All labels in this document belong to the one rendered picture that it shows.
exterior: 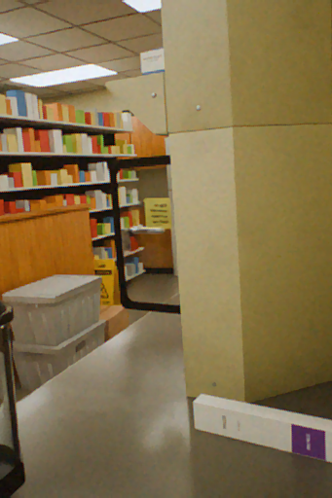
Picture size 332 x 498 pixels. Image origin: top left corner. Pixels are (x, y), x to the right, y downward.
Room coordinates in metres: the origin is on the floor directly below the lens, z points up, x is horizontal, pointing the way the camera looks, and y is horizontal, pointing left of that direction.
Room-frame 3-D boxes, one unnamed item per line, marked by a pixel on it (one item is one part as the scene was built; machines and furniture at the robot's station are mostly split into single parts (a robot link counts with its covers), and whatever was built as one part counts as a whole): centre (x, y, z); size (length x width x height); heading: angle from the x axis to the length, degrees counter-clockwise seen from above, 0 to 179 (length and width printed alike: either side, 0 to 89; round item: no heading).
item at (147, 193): (1.19, 0.00, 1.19); 0.30 x 0.01 x 0.40; 59
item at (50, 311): (3.16, 0.76, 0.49); 0.60 x 0.42 x 0.33; 156
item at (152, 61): (0.94, -0.01, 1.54); 0.05 x 0.05 x 0.06; 62
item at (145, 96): (0.99, -0.03, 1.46); 0.32 x 0.12 x 0.10; 156
